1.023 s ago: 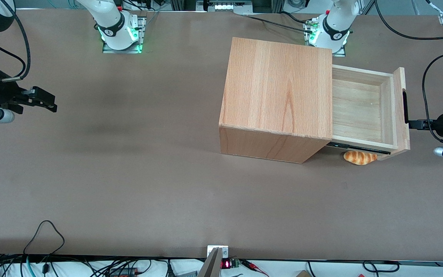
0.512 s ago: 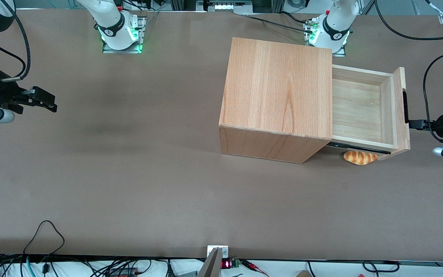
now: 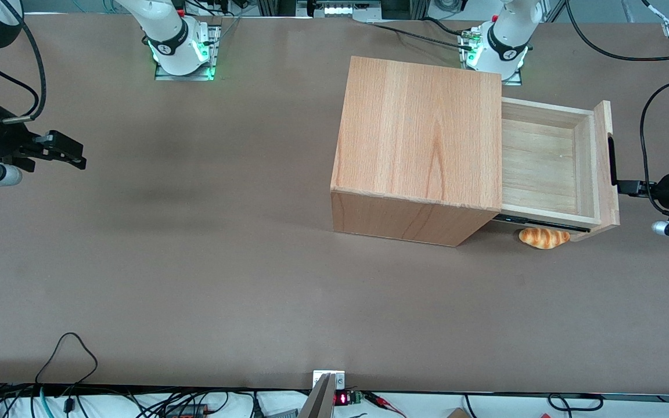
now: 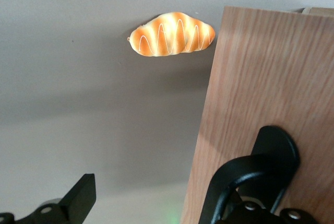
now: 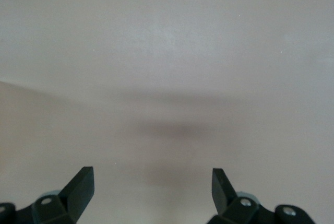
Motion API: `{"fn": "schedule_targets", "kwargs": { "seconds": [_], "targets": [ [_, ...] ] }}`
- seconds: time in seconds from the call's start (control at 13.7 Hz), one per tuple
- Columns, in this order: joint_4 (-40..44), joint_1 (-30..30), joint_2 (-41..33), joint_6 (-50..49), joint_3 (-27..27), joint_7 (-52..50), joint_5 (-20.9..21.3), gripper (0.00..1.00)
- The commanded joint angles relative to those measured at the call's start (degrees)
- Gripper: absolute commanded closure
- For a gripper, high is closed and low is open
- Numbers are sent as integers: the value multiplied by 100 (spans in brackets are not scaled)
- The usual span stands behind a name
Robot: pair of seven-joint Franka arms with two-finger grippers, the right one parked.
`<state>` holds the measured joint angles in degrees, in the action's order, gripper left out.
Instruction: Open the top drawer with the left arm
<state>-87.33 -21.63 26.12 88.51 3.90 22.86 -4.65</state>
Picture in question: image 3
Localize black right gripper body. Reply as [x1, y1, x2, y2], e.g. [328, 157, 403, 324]
[0, 103, 42, 174]

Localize black metal drawer handle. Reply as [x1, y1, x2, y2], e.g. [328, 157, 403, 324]
[609, 135, 620, 188]

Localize light wooden drawer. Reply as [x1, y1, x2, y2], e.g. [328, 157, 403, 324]
[494, 97, 621, 242]

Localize wooden drawer cabinet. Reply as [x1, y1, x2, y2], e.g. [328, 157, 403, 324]
[330, 56, 503, 247]

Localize toy bread roll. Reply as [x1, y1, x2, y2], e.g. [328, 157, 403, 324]
[519, 226, 571, 250]

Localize orange black device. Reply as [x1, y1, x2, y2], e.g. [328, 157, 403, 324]
[163, 405, 211, 418]

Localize black device with lit panel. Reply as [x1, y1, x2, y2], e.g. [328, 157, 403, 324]
[297, 0, 383, 20]

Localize red black test leads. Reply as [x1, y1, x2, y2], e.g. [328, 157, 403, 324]
[364, 392, 407, 418]

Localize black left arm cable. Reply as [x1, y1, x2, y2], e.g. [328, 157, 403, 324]
[565, 0, 669, 217]

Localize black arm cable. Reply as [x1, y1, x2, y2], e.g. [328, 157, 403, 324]
[0, 12, 47, 124]
[565, 0, 669, 217]

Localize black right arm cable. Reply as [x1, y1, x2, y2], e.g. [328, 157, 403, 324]
[0, 12, 47, 124]

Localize black drawer slide rail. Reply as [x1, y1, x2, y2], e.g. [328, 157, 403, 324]
[494, 213, 592, 233]

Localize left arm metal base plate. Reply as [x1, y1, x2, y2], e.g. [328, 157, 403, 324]
[458, 29, 524, 87]

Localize thin black looped cable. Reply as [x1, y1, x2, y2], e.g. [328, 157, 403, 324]
[35, 331, 99, 418]

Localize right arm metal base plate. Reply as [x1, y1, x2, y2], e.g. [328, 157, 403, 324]
[154, 24, 222, 81]

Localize black cable with oval loop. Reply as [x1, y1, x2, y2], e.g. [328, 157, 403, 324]
[546, 393, 604, 412]

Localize black cable with green plug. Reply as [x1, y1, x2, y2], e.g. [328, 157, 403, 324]
[368, 17, 476, 51]

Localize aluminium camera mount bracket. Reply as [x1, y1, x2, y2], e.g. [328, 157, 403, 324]
[298, 370, 347, 418]

